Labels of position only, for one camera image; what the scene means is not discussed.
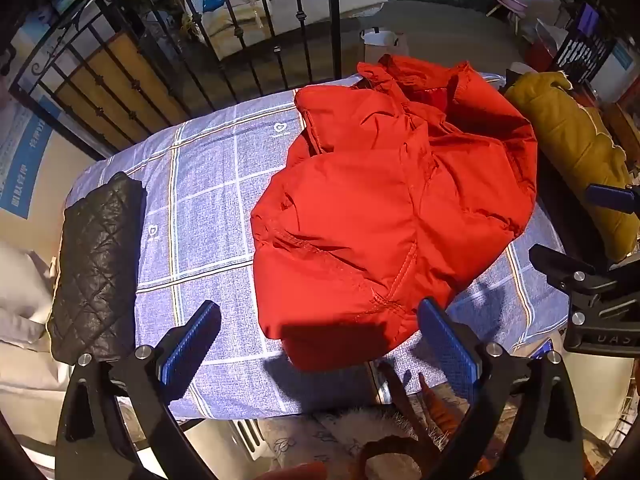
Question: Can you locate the black iron railing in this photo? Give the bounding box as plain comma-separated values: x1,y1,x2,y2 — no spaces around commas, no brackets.
9,0,352,160

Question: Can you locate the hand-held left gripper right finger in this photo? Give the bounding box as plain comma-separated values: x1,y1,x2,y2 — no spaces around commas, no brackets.
417,297,584,480

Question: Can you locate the black slatted crate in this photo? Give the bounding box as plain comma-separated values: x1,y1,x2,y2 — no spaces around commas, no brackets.
554,35,617,92

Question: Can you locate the black quilted jacket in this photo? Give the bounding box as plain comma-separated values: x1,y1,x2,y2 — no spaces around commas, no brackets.
48,171,148,364

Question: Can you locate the blue and white wall poster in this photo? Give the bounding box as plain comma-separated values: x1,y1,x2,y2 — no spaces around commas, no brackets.
0,95,55,221

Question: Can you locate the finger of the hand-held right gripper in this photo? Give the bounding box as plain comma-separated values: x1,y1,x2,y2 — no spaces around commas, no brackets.
586,184,640,212
528,243,626,306

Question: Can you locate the pale floral patterned fabric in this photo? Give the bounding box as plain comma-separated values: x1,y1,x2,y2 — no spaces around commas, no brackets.
257,407,441,480

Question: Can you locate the blue plaid bedsheet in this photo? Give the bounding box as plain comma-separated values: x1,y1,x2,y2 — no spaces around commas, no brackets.
64,73,571,420

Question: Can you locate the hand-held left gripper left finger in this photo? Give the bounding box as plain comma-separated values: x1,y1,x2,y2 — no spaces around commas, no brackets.
55,300,223,480

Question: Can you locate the pink stool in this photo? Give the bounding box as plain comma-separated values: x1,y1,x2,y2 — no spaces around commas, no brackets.
487,0,532,32

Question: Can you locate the white cushion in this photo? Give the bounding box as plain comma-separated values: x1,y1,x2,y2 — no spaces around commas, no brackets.
0,239,72,413

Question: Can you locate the white bag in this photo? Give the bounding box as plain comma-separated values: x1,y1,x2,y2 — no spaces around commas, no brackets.
360,27,405,65

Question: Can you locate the red puffer jacket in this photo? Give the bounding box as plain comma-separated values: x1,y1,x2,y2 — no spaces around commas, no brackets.
250,54,539,372

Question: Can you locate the mustard yellow jacket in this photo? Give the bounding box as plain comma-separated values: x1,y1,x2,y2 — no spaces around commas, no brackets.
503,71,639,262

